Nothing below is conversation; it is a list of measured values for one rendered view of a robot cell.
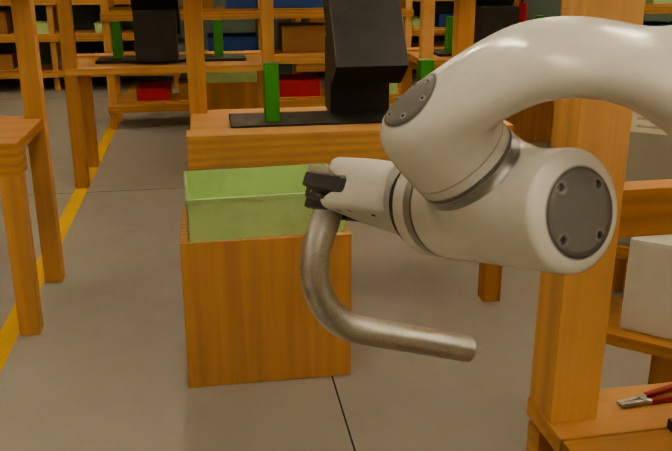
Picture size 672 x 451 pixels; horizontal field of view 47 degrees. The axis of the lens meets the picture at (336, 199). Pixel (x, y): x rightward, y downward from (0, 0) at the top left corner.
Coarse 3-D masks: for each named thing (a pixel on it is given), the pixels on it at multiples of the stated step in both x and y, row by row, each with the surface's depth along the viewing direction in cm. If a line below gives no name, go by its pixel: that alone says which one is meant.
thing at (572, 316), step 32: (576, 0) 118; (608, 0) 115; (640, 0) 116; (576, 128) 121; (608, 128) 121; (608, 160) 123; (608, 256) 128; (544, 288) 135; (576, 288) 129; (608, 288) 130; (544, 320) 136; (576, 320) 130; (544, 352) 137; (576, 352) 132; (544, 384) 137; (576, 384) 134; (576, 416) 137
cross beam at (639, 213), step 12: (648, 180) 140; (660, 180) 140; (624, 192) 135; (636, 192) 135; (648, 192) 136; (660, 192) 136; (624, 204) 136; (636, 204) 136; (648, 204) 137; (660, 204) 137; (624, 216) 136; (636, 216) 137; (648, 216) 137; (660, 216) 138; (624, 228) 137; (636, 228) 138; (648, 228) 138; (660, 228) 139
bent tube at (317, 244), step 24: (312, 168) 78; (312, 216) 78; (336, 216) 77; (312, 240) 77; (312, 264) 77; (312, 288) 77; (312, 312) 78; (336, 312) 78; (336, 336) 80; (360, 336) 80; (384, 336) 81; (408, 336) 83; (432, 336) 85; (456, 336) 87
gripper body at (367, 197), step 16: (336, 160) 70; (352, 160) 67; (368, 160) 66; (384, 160) 65; (352, 176) 66; (368, 176) 64; (384, 176) 63; (336, 192) 68; (352, 192) 66; (368, 192) 64; (384, 192) 63; (336, 208) 68; (352, 208) 66; (368, 208) 64; (384, 208) 63; (368, 224) 71; (384, 224) 66
